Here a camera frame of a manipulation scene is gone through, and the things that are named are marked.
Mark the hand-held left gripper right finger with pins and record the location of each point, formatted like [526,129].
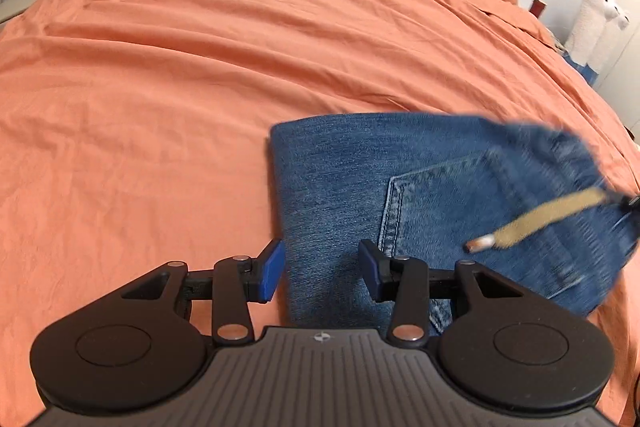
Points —
[368,273]

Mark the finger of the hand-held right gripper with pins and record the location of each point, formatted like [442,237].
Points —
[631,201]

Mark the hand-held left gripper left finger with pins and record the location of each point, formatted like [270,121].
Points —
[272,272]

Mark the blue denim pants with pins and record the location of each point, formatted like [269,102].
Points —
[340,187]

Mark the blue and white cloth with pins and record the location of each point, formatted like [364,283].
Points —
[587,71]

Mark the white alpaca plush toy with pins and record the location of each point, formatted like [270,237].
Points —
[595,22]

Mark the orange bed duvet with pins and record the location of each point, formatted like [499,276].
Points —
[175,82]

